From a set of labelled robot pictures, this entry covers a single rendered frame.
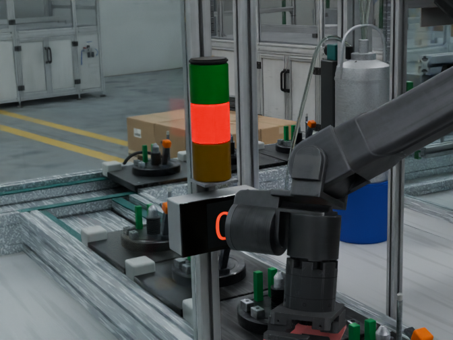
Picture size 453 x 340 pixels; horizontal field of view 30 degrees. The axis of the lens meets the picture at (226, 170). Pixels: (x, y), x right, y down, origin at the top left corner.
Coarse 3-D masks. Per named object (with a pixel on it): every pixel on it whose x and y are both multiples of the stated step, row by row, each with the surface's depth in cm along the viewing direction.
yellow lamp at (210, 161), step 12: (192, 144) 109; (204, 144) 107; (216, 144) 107; (228, 144) 108; (192, 156) 109; (204, 156) 107; (216, 156) 107; (228, 156) 108; (204, 168) 108; (216, 168) 107; (228, 168) 109; (204, 180) 108; (216, 180) 108
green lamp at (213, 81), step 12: (192, 72) 106; (204, 72) 105; (216, 72) 105; (228, 72) 107; (192, 84) 106; (204, 84) 105; (216, 84) 105; (228, 84) 107; (192, 96) 106; (204, 96) 105; (216, 96) 105; (228, 96) 107
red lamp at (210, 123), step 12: (192, 108) 107; (204, 108) 106; (216, 108) 106; (228, 108) 107; (192, 120) 107; (204, 120) 106; (216, 120) 106; (228, 120) 107; (192, 132) 108; (204, 132) 106; (216, 132) 106; (228, 132) 108
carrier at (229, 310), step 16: (256, 272) 139; (272, 272) 140; (256, 288) 139; (272, 288) 136; (224, 304) 144; (240, 304) 139; (256, 304) 138; (272, 304) 136; (224, 320) 137; (240, 320) 135; (256, 320) 132; (224, 336) 131; (240, 336) 131; (256, 336) 131; (320, 336) 130
